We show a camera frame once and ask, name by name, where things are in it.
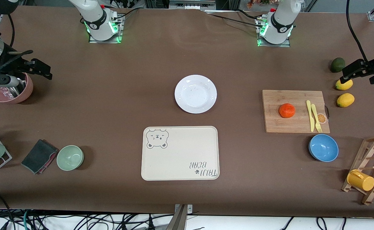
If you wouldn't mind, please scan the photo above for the pink bowl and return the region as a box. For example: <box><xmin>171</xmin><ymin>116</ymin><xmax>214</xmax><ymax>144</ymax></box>
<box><xmin>0</xmin><ymin>73</ymin><xmax>34</xmax><ymax>104</ymax></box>

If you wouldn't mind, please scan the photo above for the yellow plastic knife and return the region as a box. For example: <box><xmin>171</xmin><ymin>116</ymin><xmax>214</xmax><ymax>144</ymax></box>
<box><xmin>306</xmin><ymin>100</ymin><xmax>315</xmax><ymax>132</ymax></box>

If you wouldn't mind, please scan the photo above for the dark green avocado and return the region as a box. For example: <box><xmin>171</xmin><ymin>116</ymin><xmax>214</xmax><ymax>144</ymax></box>
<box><xmin>330</xmin><ymin>57</ymin><xmax>346</xmax><ymax>73</ymax></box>

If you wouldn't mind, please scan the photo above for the green cable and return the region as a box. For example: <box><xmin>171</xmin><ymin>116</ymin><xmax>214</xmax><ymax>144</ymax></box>
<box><xmin>22</xmin><ymin>209</ymin><xmax>32</xmax><ymax>230</ymax></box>

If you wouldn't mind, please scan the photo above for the wooden cutting board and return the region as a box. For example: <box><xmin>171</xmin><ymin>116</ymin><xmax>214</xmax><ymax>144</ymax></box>
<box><xmin>262</xmin><ymin>90</ymin><xmax>331</xmax><ymax>134</ymax></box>

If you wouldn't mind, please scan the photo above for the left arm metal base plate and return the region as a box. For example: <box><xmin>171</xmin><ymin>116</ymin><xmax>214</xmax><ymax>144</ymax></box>
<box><xmin>257</xmin><ymin>16</ymin><xmax>291</xmax><ymax>48</ymax></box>

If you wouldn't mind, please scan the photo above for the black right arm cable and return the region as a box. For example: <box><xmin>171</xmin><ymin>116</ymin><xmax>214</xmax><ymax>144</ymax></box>
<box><xmin>7</xmin><ymin>13</ymin><xmax>15</xmax><ymax>48</ymax></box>

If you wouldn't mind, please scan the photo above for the dark grey folded cloth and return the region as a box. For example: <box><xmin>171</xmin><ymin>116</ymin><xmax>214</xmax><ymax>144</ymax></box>
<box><xmin>21</xmin><ymin>139</ymin><xmax>59</xmax><ymax>175</ymax></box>

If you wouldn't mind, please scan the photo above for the orange fruit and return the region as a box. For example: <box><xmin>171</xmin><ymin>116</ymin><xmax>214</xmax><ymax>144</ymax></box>
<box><xmin>279</xmin><ymin>103</ymin><xmax>296</xmax><ymax>119</ymax></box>

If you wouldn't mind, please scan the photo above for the metal table clamp bracket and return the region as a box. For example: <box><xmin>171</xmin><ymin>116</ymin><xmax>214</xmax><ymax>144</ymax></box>
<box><xmin>174</xmin><ymin>204</ymin><xmax>193</xmax><ymax>230</ymax></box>

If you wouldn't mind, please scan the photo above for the yellow plastic fork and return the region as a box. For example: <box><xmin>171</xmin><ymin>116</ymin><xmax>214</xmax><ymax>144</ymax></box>
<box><xmin>311</xmin><ymin>104</ymin><xmax>322</xmax><ymax>133</ymax></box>

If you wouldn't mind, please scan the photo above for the cream tray with bear print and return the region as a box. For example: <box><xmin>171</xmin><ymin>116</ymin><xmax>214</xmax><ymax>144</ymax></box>
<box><xmin>141</xmin><ymin>126</ymin><xmax>220</xmax><ymax>181</ymax></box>

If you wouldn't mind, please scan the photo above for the pale green bowl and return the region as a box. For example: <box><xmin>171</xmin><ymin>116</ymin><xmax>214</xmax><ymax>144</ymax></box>
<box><xmin>56</xmin><ymin>145</ymin><xmax>84</xmax><ymax>171</ymax></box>

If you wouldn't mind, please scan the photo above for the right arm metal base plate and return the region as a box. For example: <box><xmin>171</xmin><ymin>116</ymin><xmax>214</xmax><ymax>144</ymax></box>
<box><xmin>89</xmin><ymin>14</ymin><xmax>124</xmax><ymax>43</ymax></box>

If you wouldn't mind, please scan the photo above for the white round plate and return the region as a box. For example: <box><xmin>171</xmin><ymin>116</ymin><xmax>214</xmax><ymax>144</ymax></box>
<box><xmin>175</xmin><ymin>75</ymin><xmax>217</xmax><ymax>114</ymax></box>

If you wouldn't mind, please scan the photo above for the yellow mug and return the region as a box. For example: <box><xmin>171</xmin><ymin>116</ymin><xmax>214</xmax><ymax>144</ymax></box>
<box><xmin>347</xmin><ymin>169</ymin><xmax>374</xmax><ymax>192</ymax></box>

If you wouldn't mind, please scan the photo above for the black cable on table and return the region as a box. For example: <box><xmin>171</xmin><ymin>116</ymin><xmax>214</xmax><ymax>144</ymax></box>
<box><xmin>206</xmin><ymin>13</ymin><xmax>261</xmax><ymax>26</ymax></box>

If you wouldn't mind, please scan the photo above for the metal scoop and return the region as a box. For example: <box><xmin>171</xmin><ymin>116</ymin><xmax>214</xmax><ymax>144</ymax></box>
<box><xmin>2</xmin><ymin>80</ymin><xmax>26</xmax><ymax>98</ymax></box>

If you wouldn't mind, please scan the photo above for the blue bowl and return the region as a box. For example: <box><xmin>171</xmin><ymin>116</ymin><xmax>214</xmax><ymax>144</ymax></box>
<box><xmin>309</xmin><ymin>134</ymin><xmax>339</xmax><ymax>162</ymax></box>

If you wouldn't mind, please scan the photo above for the yellow lemon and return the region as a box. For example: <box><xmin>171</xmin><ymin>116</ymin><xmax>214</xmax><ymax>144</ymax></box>
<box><xmin>337</xmin><ymin>93</ymin><xmax>355</xmax><ymax>108</ymax></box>
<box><xmin>335</xmin><ymin>78</ymin><xmax>354</xmax><ymax>91</ymax></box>

